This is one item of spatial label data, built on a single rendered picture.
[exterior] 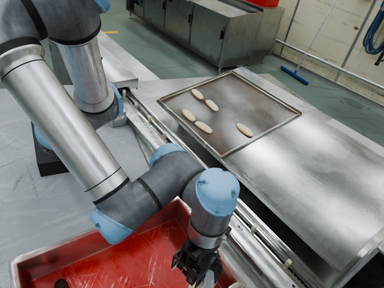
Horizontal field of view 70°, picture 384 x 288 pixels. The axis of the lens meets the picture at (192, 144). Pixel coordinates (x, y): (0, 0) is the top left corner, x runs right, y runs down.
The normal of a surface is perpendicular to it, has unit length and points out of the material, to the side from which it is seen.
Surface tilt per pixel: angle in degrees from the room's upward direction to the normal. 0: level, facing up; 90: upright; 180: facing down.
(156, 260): 0
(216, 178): 0
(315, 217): 10
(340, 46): 90
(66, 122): 46
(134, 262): 0
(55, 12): 98
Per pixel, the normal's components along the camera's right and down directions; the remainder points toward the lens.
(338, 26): -0.80, 0.27
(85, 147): 0.45, -0.11
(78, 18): 0.59, 0.79
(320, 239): 0.00, -0.72
